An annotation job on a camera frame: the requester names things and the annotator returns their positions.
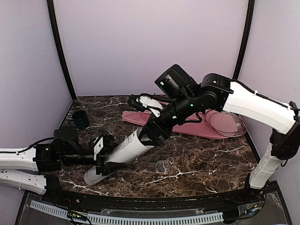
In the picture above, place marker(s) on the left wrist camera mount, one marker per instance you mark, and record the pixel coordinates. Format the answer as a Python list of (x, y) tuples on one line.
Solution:
[(103, 146)]

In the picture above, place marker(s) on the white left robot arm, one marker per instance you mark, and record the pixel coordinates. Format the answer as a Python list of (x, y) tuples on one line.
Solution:
[(26, 168)]

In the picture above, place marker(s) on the black front table rail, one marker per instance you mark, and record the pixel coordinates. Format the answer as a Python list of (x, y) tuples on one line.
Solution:
[(223, 201)]

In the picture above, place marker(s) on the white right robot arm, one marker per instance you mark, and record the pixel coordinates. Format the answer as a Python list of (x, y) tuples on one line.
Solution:
[(220, 93)]

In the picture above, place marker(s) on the grey slotted cable duct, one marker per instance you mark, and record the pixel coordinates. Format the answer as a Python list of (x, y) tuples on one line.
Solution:
[(96, 219)]

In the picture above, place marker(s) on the dark green mug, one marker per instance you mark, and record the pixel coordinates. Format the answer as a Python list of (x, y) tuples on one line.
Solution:
[(79, 120)]

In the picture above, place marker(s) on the left black corner post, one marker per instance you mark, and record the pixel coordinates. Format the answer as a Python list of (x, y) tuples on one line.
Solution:
[(59, 48)]

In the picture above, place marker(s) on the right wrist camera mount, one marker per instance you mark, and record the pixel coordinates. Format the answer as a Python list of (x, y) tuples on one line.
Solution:
[(144, 102)]

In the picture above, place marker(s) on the black corner post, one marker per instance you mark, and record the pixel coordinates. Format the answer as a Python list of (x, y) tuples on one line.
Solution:
[(59, 48), (244, 39)]

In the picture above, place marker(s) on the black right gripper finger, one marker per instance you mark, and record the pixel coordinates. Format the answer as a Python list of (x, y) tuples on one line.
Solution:
[(155, 141), (146, 132)]

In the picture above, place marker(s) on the clear plastic tube lid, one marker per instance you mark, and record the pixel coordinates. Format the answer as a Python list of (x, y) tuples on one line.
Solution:
[(162, 166)]

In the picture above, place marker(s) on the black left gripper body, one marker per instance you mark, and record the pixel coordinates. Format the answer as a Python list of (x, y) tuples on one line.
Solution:
[(72, 159)]

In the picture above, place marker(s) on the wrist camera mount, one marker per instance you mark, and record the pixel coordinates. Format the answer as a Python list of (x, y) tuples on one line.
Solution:
[(144, 102), (103, 146)]

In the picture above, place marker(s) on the right black corner post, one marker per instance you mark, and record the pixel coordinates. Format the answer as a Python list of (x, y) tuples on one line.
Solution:
[(244, 39)]

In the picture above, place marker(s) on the pink racket cover bag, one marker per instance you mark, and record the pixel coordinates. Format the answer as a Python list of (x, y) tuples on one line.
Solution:
[(138, 117)]

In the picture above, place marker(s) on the pink badminton racket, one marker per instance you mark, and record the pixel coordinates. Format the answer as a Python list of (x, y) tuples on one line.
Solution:
[(213, 125), (226, 124)]

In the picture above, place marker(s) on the pink badminton racket front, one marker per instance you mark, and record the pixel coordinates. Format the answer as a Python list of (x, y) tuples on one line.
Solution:
[(226, 124)]

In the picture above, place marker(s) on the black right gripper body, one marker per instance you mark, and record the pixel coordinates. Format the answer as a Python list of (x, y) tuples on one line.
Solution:
[(183, 108)]

